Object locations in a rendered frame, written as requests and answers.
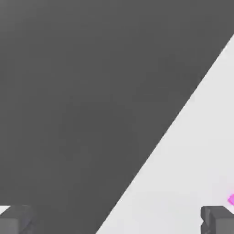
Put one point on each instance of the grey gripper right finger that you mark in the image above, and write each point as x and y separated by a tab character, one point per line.
219	221

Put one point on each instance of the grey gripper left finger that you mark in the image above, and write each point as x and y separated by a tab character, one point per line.
12	221

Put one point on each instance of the small pink cube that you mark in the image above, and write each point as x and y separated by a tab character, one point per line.
231	199

